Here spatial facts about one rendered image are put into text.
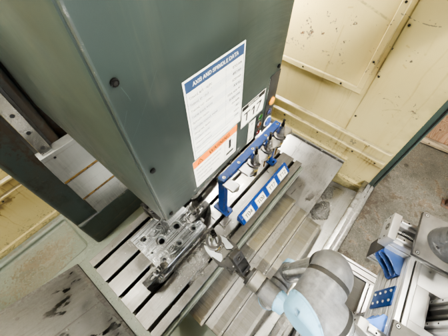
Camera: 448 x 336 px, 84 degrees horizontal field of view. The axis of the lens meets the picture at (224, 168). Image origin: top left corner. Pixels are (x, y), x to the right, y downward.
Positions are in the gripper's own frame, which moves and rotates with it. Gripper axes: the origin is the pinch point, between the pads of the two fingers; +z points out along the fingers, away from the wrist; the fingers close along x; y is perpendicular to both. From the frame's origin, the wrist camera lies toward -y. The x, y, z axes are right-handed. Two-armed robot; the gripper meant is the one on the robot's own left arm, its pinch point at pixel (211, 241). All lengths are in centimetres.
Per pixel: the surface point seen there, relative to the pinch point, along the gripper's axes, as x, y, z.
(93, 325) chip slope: -60, 52, 29
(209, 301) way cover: -14.6, 45.4, -9.2
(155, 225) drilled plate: -7.8, 20.2, 31.3
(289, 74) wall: 101, -8, 29
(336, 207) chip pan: 81, 52, -36
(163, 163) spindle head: -8, -61, 2
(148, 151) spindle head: -10, -66, 2
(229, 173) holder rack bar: 27.4, -3.7, 13.9
